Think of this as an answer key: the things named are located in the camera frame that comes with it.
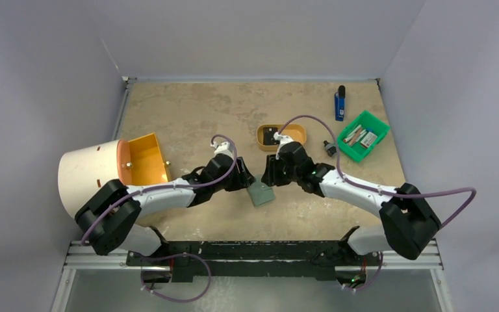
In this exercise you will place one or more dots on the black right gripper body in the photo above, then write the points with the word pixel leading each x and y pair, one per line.
pixel 273 171

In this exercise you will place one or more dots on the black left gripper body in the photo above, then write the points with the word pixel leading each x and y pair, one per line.
pixel 235 181

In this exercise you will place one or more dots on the grey-green card holder wallet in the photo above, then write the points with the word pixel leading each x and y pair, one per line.
pixel 260 193

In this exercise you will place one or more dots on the black credit card stack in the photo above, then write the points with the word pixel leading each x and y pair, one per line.
pixel 268 138

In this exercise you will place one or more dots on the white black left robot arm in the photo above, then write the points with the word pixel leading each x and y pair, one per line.
pixel 108 219

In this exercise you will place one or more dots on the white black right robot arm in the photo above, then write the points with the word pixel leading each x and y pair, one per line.
pixel 407 222

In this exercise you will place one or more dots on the tan oval tray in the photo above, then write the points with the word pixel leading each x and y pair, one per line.
pixel 297 132

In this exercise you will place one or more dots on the small black binder clip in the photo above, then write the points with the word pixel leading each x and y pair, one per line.
pixel 330 148

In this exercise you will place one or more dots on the green plastic bin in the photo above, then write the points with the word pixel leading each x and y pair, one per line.
pixel 367 121

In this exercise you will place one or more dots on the orange pencil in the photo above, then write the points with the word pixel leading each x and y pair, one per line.
pixel 354 139

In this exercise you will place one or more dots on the white red staple box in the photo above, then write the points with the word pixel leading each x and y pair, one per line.
pixel 368 140

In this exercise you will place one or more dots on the yellow drawer box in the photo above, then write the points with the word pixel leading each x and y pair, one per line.
pixel 148 164

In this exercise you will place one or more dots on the white cylinder container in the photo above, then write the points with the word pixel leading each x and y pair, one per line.
pixel 81 173

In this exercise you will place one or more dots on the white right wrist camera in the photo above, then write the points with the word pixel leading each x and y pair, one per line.
pixel 282 139

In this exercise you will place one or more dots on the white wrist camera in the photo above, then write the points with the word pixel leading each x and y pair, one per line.
pixel 224 148
pixel 282 139

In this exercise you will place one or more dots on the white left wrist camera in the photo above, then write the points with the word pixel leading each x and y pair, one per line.
pixel 224 148

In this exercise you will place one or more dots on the black aluminium base frame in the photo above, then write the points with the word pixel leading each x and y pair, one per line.
pixel 182 261

